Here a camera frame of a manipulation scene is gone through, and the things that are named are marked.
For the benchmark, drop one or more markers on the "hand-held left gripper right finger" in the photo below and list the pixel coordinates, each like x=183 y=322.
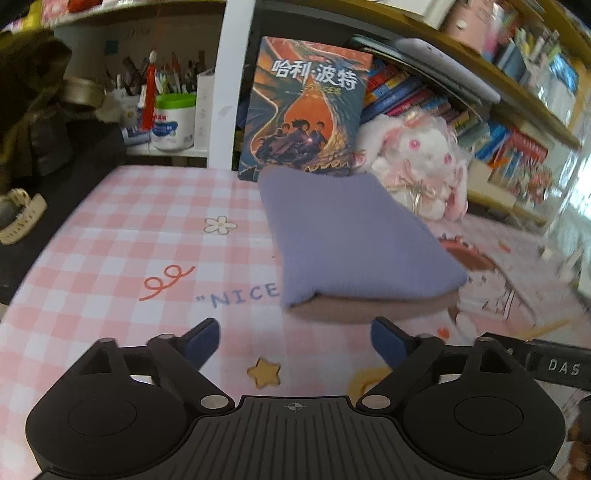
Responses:
x=388 y=341

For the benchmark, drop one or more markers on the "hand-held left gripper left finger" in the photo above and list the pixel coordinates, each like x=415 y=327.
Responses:
x=205 y=339

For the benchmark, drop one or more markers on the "pink and lavender sweater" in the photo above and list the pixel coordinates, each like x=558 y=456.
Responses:
x=351 y=240

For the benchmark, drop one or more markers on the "pink checked printed desk mat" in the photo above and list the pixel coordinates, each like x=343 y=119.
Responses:
x=138 y=240

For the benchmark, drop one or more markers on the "white and pink plush bunny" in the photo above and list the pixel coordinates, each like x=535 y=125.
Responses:
x=425 y=152

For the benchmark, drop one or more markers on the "white jar with green lid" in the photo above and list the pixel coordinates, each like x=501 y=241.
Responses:
x=173 y=124

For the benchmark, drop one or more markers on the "beige wristwatch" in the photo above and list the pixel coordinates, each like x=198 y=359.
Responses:
x=21 y=217

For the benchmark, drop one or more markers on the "row of colourful books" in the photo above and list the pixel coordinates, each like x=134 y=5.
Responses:
x=508 y=143

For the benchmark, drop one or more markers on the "dragon cover book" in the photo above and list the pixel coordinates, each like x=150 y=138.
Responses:
x=300 y=115

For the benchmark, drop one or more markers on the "red tassel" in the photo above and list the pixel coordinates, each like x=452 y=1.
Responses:
x=148 y=92

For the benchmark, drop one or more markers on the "bunch of pens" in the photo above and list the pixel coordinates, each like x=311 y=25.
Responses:
x=175 y=76

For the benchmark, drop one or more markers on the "grey round tin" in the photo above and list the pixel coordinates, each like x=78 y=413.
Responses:
x=83 y=91

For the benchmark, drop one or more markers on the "grey flat tablet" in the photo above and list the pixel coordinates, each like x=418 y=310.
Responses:
x=443 y=64

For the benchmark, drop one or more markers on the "dark cloth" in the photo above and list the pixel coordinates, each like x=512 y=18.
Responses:
x=32 y=115

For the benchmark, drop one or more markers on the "wooden bookshelf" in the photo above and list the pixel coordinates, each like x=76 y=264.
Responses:
x=521 y=78

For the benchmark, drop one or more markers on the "pink box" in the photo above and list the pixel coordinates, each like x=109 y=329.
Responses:
x=468 y=21

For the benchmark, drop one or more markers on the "white shelf post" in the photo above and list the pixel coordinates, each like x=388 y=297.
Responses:
x=228 y=92

